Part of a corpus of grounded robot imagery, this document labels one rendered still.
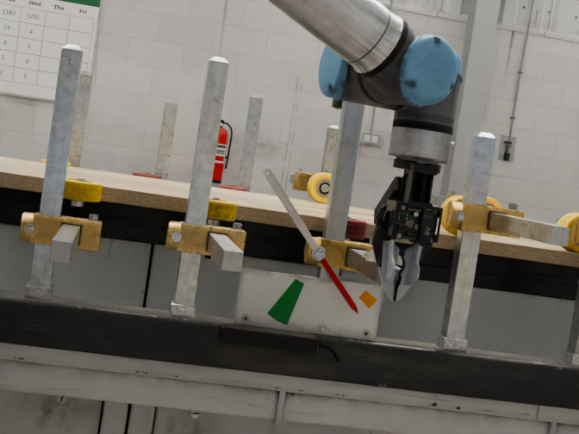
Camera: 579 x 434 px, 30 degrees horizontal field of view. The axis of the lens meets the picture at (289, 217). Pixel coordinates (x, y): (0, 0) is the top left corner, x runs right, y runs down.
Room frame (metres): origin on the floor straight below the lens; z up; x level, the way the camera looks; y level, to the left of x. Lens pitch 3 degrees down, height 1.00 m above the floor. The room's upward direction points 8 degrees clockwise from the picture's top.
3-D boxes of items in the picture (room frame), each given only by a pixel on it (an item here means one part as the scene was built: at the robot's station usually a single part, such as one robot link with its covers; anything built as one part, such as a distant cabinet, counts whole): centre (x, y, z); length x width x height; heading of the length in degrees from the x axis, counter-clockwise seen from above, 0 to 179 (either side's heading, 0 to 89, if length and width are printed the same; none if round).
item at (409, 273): (1.61, -0.19, 0.86); 0.06 x 0.03 x 0.09; 9
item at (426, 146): (1.62, -0.18, 1.05); 0.10 x 0.09 x 0.05; 99
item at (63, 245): (1.77, 0.36, 0.82); 0.44 x 0.03 x 0.04; 9
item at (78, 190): (1.97, 0.39, 0.85); 0.08 x 0.08 x 0.11
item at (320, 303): (1.91, -0.06, 0.75); 0.26 x 0.01 x 0.10; 99
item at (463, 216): (1.99, -0.35, 0.95); 0.14 x 0.06 x 0.05; 99
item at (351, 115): (1.94, -0.08, 0.92); 0.04 x 0.04 x 0.48; 9
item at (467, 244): (1.98, -0.33, 0.86); 0.04 x 0.04 x 0.48; 9
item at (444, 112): (1.62, -0.17, 1.13); 0.10 x 0.09 x 0.12; 117
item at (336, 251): (1.95, -0.11, 0.85); 0.14 x 0.06 x 0.05; 99
